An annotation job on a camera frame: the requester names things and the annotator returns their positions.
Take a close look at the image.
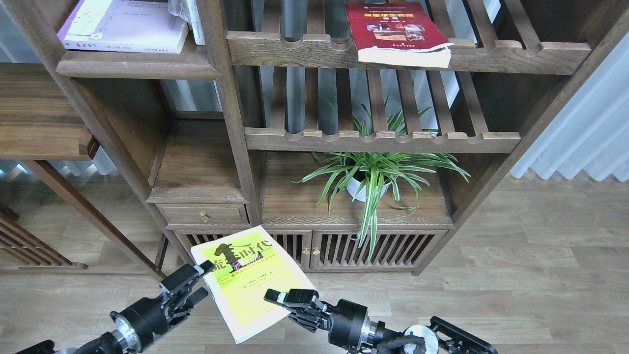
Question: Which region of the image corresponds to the white plant pot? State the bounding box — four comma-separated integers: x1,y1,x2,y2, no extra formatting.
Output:
346,165,393,203

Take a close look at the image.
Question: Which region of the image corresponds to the red paperback book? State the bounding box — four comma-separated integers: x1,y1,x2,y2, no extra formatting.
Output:
344,1,452,69

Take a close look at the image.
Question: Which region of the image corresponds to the yellow green paperback book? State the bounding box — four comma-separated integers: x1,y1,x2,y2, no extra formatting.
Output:
191,226,314,344

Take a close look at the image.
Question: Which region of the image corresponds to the white curtain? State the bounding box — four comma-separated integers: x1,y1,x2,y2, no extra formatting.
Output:
510,35,629,182

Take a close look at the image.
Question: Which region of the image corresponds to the green spider plant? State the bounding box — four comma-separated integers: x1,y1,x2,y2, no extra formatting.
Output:
290,98,471,258

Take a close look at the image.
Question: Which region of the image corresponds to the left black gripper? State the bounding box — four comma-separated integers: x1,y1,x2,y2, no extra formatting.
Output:
110,260,215,353

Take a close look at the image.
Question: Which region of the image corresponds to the dark wooden bookshelf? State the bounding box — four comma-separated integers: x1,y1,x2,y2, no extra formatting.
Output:
1,0,628,275

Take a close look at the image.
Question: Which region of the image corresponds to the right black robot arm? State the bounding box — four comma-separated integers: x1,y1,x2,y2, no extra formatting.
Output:
264,289,497,354

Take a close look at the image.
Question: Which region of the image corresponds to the small wooden drawer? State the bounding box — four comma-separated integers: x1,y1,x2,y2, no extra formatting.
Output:
156,203,249,225

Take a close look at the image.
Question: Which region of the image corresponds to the wooden side table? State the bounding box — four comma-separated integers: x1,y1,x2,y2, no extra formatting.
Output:
0,63,164,279

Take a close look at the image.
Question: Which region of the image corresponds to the white lavender paperback book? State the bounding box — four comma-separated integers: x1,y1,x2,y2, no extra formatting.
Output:
57,0,189,54

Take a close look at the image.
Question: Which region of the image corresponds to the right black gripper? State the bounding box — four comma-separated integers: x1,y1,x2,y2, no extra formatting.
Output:
264,289,377,353

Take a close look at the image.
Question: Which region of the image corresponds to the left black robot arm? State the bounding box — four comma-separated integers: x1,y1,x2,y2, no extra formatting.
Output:
21,261,215,354

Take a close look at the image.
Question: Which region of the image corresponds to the white object on upper shelf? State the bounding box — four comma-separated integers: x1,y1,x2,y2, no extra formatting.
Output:
167,0,206,45

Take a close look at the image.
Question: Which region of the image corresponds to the right slatted cabinet door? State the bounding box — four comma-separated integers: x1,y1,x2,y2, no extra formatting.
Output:
310,230,447,272

